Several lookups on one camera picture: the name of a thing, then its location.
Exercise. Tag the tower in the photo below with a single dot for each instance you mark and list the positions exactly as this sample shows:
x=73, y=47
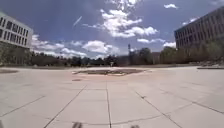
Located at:
x=129, y=50

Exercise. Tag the round planting bed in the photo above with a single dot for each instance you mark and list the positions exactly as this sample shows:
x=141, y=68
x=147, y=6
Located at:
x=106, y=71

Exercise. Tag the pale building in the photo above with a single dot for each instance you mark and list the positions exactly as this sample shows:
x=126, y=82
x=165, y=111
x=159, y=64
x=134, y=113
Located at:
x=13, y=33

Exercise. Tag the dark building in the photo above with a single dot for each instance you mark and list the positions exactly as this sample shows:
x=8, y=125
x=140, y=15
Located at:
x=203, y=31

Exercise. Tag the distant row of trees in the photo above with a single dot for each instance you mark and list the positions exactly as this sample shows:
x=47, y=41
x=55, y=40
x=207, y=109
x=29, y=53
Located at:
x=143, y=56

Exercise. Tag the pale concrete slab pavement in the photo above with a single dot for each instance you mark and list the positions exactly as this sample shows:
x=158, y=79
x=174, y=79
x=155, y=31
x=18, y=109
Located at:
x=110, y=96

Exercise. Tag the robot's own part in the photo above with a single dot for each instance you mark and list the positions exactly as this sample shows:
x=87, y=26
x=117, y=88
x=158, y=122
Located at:
x=77, y=125

